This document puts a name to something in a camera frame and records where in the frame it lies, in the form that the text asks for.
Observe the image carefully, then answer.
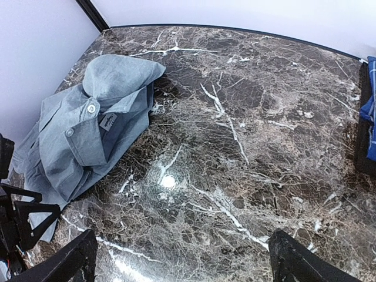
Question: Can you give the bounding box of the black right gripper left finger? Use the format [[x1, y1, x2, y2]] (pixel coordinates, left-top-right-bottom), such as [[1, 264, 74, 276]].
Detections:
[[10, 229, 98, 282]]

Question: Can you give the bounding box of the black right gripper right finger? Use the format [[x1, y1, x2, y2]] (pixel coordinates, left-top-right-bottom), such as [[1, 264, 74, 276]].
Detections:
[[268, 229, 358, 282]]

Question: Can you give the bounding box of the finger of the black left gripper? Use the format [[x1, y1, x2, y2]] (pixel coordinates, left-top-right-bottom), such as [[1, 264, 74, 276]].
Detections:
[[1, 183, 42, 203], [15, 201, 61, 251]]

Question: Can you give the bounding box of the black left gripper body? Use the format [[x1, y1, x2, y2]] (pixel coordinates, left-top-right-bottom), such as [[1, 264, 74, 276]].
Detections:
[[1, 135, 18, 273]]

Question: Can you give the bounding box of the grey long sleeve shirt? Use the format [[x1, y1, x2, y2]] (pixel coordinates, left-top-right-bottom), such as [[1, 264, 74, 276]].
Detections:
[[12, 53, 167, 243]]

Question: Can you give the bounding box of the blue plaid folded shirt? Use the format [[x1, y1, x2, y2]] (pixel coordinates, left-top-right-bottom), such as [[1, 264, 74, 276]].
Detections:
[[360, 56, 375, 161]]

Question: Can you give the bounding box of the black left frame post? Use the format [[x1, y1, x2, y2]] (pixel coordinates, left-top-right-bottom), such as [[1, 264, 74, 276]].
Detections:
[[76, 0, 110, 33]]

